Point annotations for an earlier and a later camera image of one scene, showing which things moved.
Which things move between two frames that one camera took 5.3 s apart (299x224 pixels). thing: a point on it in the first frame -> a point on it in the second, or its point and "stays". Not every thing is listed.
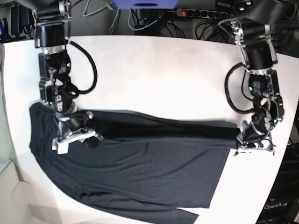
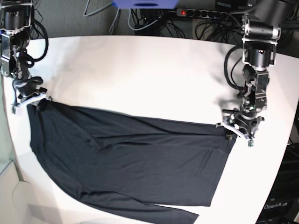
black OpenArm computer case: [282, 206] stays
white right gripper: [243, 145] -> [229, 122]
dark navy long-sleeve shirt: [146, 166] stays
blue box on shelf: [145, 4] stays
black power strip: [202, 14] stays
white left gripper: [61, 143] -> [17, 108]
